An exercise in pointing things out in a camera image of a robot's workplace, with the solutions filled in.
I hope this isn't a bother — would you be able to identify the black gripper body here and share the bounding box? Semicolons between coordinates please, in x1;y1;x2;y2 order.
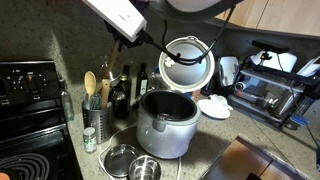
104;20;155;52

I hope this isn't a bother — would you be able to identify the round-headed wooden spoon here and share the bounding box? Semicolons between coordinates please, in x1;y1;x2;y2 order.
83;70;98;99

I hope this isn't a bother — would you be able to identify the dark jar silver lid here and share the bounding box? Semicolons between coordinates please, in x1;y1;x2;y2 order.
111;90;130;120

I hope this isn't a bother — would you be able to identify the perforated steel utensil holder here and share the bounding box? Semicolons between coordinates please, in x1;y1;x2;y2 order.
81;102;114;144

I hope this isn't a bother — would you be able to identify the white rice cooker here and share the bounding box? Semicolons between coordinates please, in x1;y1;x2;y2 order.
134;35;216;160

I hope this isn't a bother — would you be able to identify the dark bottle gold cap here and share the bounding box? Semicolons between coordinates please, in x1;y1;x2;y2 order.
115;73;132;101

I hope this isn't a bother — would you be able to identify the dark olive oil bottle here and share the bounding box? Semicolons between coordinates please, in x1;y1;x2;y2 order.
134;63;149;100

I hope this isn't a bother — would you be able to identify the clear plastic bottle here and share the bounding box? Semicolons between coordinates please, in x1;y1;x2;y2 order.
147;65;165;92

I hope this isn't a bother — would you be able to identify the flat wooden spatula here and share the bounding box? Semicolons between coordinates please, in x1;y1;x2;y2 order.
100;78;111;110

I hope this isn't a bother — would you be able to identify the teal whisk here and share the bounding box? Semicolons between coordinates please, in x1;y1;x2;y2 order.
88;93;103;111

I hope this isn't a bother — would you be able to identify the tall clear glass bottle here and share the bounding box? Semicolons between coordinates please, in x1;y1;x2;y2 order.
59;78;75;123

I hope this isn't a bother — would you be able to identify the white countertop appliance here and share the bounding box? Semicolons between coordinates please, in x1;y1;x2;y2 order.
216;55;241;88

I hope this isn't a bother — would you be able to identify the crumpled white paper towel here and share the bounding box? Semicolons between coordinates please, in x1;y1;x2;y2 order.
208;94;234;111

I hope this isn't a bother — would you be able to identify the white plate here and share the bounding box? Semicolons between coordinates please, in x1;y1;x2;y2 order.
196;98;232;120

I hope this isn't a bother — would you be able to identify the small spice jar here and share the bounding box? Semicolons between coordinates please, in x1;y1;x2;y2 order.
82;126;98;154

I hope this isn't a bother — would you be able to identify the shallow steel pan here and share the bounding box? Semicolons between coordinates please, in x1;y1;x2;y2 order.
103;143;140;179

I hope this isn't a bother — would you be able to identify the black electric stove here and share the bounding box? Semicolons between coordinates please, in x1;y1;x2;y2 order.
0;59;84;180

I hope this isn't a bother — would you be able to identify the small steel pot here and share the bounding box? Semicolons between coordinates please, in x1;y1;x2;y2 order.
128;155;163;180

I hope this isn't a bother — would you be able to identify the black toaster oven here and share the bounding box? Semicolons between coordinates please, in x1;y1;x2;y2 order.
228;68;320;131

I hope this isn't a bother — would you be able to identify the white box-shaped appliance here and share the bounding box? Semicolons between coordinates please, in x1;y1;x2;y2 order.
296;55;320;78

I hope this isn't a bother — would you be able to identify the flat black object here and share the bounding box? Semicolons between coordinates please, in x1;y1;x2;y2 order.
245;172;264;180

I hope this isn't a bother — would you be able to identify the small blue object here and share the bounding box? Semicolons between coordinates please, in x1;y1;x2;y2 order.
289;114;310;128

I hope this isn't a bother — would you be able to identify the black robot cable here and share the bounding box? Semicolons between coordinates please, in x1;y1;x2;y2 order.
143;6;236;67

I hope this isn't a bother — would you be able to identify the white power cord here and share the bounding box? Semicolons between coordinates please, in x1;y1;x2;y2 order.
97;123;183;180

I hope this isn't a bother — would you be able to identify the wooden wall cabinet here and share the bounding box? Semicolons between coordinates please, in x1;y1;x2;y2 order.
214;0;320;38

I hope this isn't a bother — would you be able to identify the thin black counter cable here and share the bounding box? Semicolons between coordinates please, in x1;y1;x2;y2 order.
288;79;319;149

